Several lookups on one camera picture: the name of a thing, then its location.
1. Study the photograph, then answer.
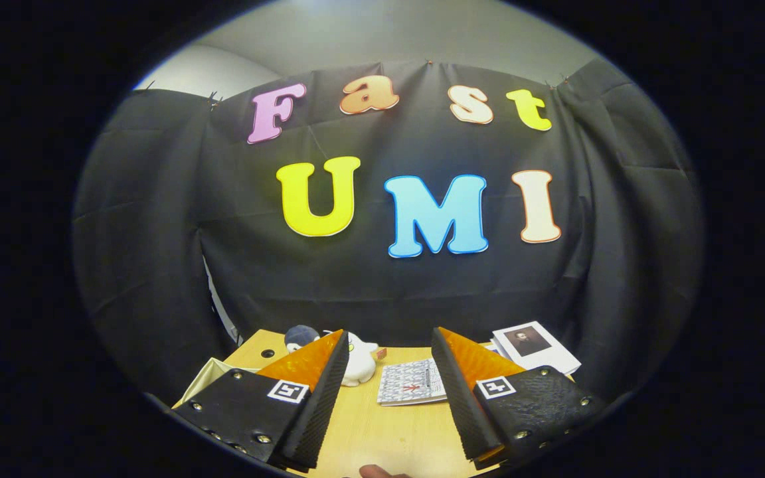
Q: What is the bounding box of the black backdrop cloth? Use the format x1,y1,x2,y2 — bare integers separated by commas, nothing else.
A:
72,58,705,406

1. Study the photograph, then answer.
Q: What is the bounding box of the grey patterned book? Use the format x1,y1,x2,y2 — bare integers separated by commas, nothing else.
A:
377,358,448,406

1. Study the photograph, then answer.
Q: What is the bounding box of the white book with portrait photo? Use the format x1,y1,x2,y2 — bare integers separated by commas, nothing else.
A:
492,321,582,376

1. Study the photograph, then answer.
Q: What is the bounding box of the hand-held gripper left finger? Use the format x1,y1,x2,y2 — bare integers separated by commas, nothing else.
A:
171,329,351,473

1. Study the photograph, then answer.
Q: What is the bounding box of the grey penguin plush toy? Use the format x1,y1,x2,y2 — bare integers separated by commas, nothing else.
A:
284,325,321,353

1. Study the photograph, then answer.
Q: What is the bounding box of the grey metal frame pole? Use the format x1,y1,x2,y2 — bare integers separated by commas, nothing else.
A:
203,256,244,346

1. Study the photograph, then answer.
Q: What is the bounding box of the cream fabric storage box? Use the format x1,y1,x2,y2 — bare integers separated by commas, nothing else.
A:
171,357,240,409

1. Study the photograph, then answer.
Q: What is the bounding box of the white duck plush toy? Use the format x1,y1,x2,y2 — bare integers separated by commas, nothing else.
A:
339,331,388,387

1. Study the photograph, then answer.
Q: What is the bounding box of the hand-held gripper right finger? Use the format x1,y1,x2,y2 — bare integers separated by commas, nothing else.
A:
431,326,606,471

